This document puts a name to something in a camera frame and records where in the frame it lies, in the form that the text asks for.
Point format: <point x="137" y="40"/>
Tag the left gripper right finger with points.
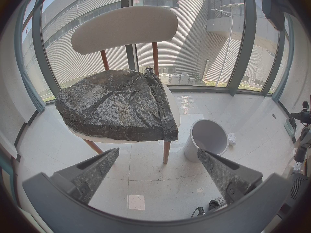
<point x="220" y="176"/>

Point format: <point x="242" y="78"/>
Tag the white cushioned wooden chair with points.
<point x="124" y="28"/>

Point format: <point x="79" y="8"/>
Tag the white trash bin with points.
<point x="194" y="149"/>

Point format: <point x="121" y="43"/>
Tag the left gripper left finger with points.
<point x="94" y="176"/>

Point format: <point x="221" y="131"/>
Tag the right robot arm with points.
<point x="302" y="152"/>

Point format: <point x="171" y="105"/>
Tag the black plastic bag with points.
<point x="116" y="105"/>

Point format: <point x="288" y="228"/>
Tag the crumpled white paper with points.
<point x="232" y="145"/>

